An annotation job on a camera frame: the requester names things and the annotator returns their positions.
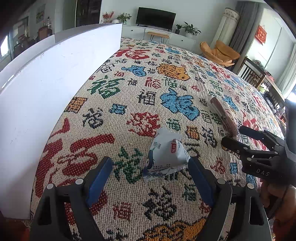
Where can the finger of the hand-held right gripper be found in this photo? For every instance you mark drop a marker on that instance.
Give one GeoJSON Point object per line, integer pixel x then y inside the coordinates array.
{"type": "Point", "coordinates": [240, 148]}
{"type": "Point", "coordinates": [259, 134]}

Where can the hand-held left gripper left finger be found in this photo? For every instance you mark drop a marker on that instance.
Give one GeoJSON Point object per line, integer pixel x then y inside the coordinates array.
{"type": "Point", "coordinates": [99, 180]}

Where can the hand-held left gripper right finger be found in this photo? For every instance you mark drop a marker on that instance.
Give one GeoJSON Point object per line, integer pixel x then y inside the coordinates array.
{"type": "Point", "coordinates": [201, 180]}

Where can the maroon snack packet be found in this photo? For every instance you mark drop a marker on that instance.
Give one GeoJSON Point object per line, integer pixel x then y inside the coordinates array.
{"type": "Point", "coordinates": [222, 113]}

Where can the white blue triangular packet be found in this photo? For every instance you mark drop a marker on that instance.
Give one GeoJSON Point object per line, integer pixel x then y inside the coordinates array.
{"type": "Point", "coordinates": [166, 157]}

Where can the white cardboard box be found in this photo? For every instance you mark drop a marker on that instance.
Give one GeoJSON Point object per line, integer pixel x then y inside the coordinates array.
{"type": "Point", "coordinates": [46, 104]}

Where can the person's right hand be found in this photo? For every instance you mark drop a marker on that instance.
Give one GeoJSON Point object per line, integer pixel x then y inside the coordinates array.
{"type": "Point", "coordinates": [275, 197]}

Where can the cluttered wooden side table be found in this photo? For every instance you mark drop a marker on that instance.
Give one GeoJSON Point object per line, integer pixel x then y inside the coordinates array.
{"type": "Point", "coordinates": [275, 88]}

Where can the wooden slat chair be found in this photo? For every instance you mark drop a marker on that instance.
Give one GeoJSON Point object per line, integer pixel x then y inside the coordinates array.
{"type": "Point", "coordinates": [251, 71]}

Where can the light sheer curtain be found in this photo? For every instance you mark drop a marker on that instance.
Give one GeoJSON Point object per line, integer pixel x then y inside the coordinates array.
{"type": "Point", "coordinates": [286, 74]}

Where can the orange lounge chair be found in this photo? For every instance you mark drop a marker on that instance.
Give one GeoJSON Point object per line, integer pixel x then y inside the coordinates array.
{"type": "Point", "coordinates": [219, 53]}

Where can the printed woven blanket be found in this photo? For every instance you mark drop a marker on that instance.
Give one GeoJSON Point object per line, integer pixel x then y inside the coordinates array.
{"type": "Point", "coordinates": [150, 104]}

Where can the fuzzy orange-red clothing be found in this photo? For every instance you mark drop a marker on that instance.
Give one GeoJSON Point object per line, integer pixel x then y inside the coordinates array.
{"type": "Point", "coordinates": [13, 231]}

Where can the white standing air conditioner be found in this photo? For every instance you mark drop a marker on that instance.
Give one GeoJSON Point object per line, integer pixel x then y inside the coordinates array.
{"type": "Point", "coordinates": [225, 27]}

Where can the grey curtain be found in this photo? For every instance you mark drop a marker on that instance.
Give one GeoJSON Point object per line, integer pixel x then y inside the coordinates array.
{"type": "Point", "coordinates": [245, 23]}

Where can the white television cabinet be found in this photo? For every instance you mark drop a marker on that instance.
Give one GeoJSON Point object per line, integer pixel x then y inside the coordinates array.
{"type": "Point", "coordinates": [182, 41]}

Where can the large green potted plant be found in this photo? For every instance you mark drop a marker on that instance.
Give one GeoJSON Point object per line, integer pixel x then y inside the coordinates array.
{"type": "Point", "coordinates": [190, 29]}

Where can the small dark potted plant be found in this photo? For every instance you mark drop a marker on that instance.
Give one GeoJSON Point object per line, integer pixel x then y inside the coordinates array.
{"type": "Point", "coordinates": [178, 29]}

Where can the wooden stool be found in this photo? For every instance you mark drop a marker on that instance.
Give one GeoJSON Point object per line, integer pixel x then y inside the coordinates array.
{"type": "Point", "coordinates": [158, 34]}

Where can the black television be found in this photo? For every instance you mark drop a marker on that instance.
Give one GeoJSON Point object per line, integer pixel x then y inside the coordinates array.
{"type": "Point", "coordinates": [155, 17]}

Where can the dark wooden dining table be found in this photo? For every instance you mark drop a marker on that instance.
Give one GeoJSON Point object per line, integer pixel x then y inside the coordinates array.
{"type": "Point", "coordinates": [23, 44]}

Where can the dark wooden dining chair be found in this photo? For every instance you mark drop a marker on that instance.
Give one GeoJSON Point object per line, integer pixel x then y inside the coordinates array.
{"type": "Point", "coordinates": [44, 32]}

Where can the leafy plant in glass pot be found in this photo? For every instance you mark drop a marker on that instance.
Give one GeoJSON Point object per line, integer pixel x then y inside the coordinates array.
{"type": "Point", "coordinates": [123, 18]}

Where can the red flower vase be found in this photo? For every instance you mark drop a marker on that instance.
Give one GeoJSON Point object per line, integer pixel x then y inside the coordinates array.
{"type": "Point", "coordinates": [107, 16]}

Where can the dark glass display cabinet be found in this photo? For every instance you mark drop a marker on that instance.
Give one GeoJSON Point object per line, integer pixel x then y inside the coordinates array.
{"type": "Point", "coordinates": [87, 11]}

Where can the red wall hanging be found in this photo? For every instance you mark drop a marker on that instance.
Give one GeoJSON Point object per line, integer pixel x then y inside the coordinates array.
{"type": "Point", "coordinates": [260, 34]}

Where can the wall painting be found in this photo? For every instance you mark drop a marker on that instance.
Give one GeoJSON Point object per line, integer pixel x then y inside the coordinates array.
{"type": "Point", "coordinates": [40, 14]}

